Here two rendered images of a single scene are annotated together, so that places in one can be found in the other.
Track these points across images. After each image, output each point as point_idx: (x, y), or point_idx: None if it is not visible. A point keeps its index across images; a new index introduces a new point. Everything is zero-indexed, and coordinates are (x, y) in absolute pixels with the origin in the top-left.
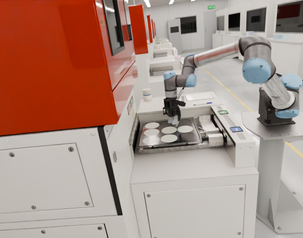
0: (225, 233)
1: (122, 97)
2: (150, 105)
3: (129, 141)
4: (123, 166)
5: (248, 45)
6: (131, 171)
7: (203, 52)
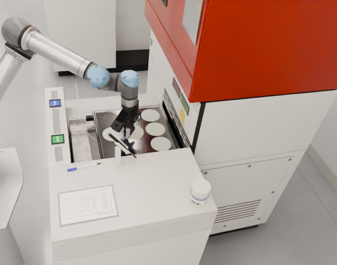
0: None
1: (150, 17)
2: (180, 172)
3: (164, 89)
4: (154, 69)
5: (29, 23)
6: (159, 99)
7: (77, 54)
